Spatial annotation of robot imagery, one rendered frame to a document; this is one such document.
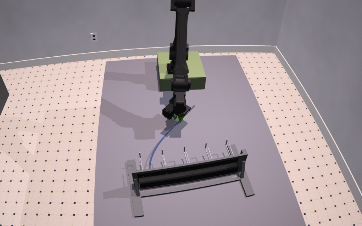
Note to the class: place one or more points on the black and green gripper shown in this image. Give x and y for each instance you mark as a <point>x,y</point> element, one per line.
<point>181,116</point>

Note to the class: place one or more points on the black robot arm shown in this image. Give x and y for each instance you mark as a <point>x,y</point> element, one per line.
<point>178,66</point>

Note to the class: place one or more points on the black patch panel rack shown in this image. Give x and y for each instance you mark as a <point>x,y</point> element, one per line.
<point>188,172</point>

